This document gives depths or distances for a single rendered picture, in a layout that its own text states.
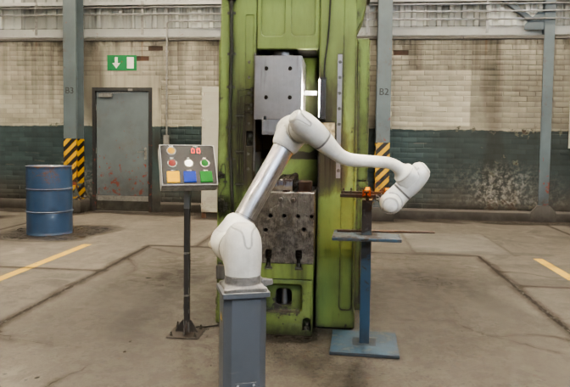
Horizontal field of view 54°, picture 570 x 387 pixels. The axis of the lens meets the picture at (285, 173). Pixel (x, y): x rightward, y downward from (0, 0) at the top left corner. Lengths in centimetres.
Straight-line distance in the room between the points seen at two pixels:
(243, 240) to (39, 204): 563
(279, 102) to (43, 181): 471
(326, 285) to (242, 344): 145
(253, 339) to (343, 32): 210
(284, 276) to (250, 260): 125
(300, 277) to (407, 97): 631
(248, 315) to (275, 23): 206
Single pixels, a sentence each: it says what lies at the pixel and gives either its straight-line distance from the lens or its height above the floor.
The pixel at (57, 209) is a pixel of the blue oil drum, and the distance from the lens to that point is 779.
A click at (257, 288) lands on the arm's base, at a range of 240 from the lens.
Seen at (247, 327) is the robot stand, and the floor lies 46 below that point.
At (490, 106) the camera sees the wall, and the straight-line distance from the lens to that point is 976.
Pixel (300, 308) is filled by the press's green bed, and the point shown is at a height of 17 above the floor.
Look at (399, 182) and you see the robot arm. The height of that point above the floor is 104.
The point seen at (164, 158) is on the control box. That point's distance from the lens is 350.
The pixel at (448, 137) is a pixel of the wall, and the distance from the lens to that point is 961.
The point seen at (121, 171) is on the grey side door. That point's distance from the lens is 1022.
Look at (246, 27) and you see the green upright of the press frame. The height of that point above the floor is 197.
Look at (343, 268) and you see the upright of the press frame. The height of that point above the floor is 40.
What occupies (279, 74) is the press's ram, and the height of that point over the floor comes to 165.
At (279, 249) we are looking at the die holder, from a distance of 357.
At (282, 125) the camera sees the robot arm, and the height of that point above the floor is 130.
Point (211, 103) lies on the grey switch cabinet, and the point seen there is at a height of 182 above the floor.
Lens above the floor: 122
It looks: 3 degrees down
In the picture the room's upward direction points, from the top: 1 degrees clockwise
